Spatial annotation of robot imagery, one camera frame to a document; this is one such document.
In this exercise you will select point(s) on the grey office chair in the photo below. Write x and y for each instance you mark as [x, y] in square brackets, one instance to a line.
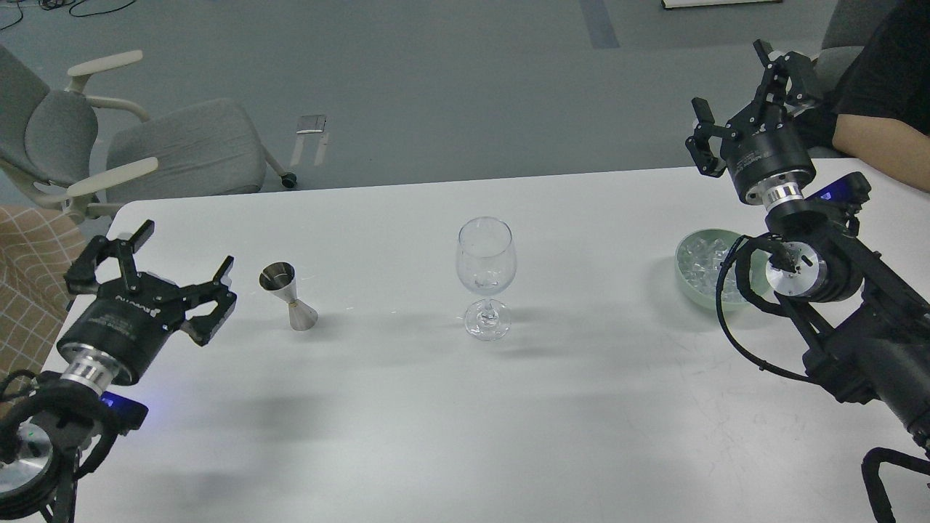
[849, 30]
[88, 156]

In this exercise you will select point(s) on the green bowl of ice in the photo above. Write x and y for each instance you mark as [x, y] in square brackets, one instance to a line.
[699, 257]

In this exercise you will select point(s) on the grey office chair left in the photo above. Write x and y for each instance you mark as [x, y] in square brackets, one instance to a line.
[88, 156]

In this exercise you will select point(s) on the metal floor plate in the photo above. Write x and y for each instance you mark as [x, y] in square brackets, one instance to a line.
[311, 142]

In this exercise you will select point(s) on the steel double jigger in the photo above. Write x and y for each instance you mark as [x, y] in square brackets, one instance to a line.
[279, 279]

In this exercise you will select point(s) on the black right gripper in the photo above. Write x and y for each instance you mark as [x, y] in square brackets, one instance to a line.
[759, 147]

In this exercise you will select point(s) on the person in black shirt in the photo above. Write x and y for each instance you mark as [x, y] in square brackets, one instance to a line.
[879, 109]

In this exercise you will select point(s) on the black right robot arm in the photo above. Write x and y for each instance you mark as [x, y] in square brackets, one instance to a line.
[865, 329]

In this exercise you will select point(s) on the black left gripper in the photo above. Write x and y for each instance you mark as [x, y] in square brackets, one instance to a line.
[123, 323]

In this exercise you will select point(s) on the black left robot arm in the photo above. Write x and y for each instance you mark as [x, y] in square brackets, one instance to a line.
[64, 427]

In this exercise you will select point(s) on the grey office chair right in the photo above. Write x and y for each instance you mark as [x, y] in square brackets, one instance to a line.
[849, 30]

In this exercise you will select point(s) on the clear wine glass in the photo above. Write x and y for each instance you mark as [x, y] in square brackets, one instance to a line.
[486, 265]

